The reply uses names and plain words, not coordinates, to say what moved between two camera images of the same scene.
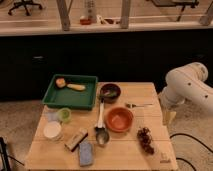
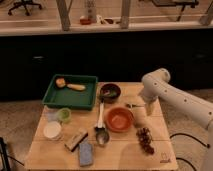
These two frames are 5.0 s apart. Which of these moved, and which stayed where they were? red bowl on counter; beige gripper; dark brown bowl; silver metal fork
Moved: beige gripper
Stayed: silver metal fork; red bowl on counter; dark brown bowl
